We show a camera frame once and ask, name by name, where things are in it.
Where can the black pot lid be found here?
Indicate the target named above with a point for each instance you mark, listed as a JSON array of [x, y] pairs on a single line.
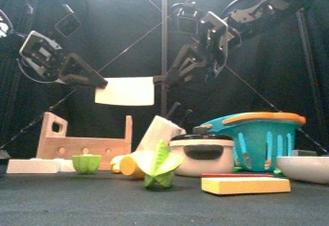
[[203, 136]]

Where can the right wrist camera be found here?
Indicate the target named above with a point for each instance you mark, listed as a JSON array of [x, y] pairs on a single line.
[[187, 21]]

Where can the vertical metal frame pole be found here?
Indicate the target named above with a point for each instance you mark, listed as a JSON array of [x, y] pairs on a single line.
[[163, 50]]

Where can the wooden toy rack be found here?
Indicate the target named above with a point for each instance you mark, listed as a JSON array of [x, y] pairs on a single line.
[[85, 146]]

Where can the slanted dark frame pole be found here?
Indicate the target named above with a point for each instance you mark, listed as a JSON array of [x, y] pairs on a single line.
[[309, 76]]

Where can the white bowl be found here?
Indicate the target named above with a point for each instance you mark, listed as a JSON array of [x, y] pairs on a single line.
[[303, 169]]

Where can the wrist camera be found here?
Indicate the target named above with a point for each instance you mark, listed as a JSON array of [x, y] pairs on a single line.
[[187, 21], [68, 25]]

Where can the yellow toy corn cob piece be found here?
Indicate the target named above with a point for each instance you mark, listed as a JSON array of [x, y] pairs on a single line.
[[128, 167]]

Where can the white toy knife block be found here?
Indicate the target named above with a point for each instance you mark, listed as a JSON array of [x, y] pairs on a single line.
[[159, 133]]

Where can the toy corn piece green husk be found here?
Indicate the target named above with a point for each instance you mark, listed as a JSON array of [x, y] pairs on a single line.
[[159, 165]]

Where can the white flat block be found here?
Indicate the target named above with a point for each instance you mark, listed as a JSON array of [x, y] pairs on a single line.
[[32, 166]]

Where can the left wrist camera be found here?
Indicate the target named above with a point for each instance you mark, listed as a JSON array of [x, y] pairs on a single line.
[[68, 25]]

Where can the green toy pepper piece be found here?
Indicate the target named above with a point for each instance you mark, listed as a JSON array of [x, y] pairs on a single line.
[[85, 163]]

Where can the yellow rectangular block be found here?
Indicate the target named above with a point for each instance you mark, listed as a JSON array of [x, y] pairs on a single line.
[[245, 185]]

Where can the white toy cooking pot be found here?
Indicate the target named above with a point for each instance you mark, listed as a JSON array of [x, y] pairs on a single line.
[[204, 161]]

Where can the grey small block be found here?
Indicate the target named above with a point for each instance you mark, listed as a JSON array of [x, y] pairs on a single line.
[[303, 153]]

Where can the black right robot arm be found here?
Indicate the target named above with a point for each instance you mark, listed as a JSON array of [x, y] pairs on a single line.
[[257, 15]]

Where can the red flat stick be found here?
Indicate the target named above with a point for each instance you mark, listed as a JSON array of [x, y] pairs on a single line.
[[235, 175]]

